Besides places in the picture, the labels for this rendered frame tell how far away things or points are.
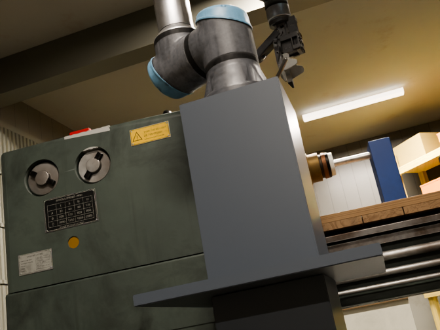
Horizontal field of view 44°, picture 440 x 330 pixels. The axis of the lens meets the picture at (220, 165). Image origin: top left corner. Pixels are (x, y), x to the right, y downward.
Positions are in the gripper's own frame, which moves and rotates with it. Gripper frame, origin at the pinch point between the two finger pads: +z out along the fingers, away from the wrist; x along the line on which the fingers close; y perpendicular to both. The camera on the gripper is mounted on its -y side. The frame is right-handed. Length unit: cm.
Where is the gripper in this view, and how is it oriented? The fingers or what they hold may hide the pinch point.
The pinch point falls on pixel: (287, 82)
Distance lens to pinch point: 172.5
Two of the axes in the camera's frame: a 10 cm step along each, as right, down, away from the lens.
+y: 9.1, -2.4, -3.5
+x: 3.7, 0.9, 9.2
